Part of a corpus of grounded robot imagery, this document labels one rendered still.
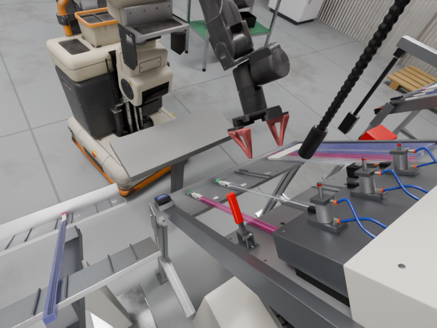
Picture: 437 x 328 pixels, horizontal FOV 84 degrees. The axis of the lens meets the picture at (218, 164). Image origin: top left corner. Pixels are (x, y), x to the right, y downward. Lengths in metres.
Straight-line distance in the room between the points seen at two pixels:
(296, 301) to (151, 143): 0.99
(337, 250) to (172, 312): 1.22
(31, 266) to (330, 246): 1.56
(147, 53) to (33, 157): 1.24
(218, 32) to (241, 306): 0.77
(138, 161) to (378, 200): 0.93
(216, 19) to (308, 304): 0.51
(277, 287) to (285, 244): 0.06
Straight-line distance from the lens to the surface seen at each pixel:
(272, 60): 0.52
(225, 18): 0.57
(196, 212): 0.71
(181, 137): 1.23
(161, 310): 1.49
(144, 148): 1.19
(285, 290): 0.38
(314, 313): 0.35
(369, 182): 0.46
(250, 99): 0.57
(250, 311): 0.89
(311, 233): 0.38
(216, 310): 0.87
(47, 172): 2.02
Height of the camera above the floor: 1.47
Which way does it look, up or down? 50 degrees down
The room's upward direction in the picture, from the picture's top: 13 degrees clockwise
